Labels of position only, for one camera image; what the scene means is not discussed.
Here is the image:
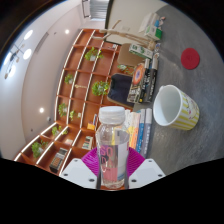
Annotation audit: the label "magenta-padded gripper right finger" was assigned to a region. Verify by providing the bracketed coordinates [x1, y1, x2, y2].
[127, 146, 167, 190]

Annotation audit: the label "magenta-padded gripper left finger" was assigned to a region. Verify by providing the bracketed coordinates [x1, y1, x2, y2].
[59, 146, 101, 190]

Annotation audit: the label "clear bottle with pink label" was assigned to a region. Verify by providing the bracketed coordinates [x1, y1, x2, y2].
[95, 105, 131, 192]

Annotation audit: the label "white mug with yellow stripes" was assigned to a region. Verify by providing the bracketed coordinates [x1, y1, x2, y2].
[152, 84, 201, 131]

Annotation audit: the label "brown shelf unit with plants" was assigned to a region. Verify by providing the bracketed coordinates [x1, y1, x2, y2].
[13, 28, 134, 176]

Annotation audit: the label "dark blue chair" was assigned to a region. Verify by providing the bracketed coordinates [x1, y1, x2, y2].
[107, 73, 134, 109]

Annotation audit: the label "black book with orange nebula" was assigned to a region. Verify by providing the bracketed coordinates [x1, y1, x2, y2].
[126, 61, 148, 104]

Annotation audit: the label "tall green and white carton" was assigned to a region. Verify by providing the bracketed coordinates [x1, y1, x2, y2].
[128, 43, 154, 60]

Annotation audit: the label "flat round red coaster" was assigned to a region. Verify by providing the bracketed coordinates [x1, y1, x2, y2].
[180, 47, 201, 71]

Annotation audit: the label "wooden artist mannequin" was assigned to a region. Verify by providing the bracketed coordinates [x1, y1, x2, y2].
[98, 19, 162, 52]

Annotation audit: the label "flat green and white box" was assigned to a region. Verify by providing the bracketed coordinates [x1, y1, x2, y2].
[143, 24, 164, 42]

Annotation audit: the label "ceiling lights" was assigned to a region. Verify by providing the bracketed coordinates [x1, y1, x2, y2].
[3, 28, 72, 114]

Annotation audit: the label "white box stack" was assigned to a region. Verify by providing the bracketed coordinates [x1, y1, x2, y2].
[138, 12, 161, 34]

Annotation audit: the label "grey curtain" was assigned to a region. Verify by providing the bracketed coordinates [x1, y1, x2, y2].
[81, 0, 111, 21]

